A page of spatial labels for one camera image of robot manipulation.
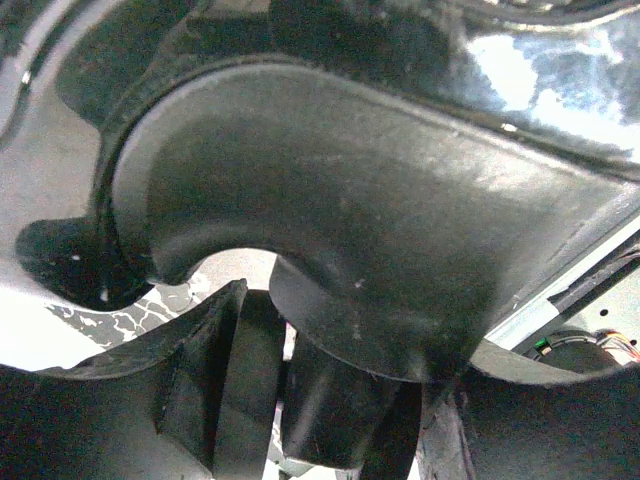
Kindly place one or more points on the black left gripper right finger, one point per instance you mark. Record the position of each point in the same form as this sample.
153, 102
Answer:
510, 417

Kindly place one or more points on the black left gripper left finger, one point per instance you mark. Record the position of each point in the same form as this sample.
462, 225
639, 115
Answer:
146, 409

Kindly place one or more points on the white black space suitcase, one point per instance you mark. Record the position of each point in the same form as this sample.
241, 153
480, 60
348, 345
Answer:
430, 176

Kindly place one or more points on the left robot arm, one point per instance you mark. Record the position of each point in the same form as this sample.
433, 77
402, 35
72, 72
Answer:
315, 411

